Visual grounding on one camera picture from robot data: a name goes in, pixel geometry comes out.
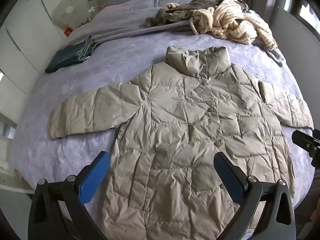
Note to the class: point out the purple embossed fleece blanket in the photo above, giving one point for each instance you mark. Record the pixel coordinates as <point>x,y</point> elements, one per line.
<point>100,67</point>

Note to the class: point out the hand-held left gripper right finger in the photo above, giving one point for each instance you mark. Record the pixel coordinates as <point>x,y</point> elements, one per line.
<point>230,177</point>

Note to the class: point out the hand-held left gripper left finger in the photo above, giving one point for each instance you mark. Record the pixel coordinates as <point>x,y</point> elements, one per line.
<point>95,172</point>

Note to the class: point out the white wardrobe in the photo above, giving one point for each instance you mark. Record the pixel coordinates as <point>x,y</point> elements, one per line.
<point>25,30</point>

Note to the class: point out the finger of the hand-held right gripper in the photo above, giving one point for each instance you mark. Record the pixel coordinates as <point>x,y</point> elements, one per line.
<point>303,138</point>

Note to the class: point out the plain lilac-grey blanket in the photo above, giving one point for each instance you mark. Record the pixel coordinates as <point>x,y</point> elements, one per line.
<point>120,20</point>

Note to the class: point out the window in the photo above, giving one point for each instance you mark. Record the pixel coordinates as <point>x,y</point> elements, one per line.
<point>306,10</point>

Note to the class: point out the cream striped fleece robe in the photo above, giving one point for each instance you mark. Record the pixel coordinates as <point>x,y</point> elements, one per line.
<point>230,17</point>

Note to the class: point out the small orange box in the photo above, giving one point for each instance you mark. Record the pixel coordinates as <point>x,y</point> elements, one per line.
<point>68,31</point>

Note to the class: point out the folded dark jeans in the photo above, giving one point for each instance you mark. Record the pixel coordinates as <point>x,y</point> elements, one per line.
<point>65,57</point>

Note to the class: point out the grey-brown fleece garment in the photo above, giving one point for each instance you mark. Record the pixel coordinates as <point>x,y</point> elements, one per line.
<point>175,15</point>

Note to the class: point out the white standing fan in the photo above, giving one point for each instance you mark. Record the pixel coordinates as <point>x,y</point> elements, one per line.
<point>67,11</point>

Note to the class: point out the teal cloth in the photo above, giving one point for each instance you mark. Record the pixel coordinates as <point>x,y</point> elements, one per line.
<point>252,13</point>

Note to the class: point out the beige quilted puffer jacket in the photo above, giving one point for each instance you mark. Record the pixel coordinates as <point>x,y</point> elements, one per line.
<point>175,130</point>

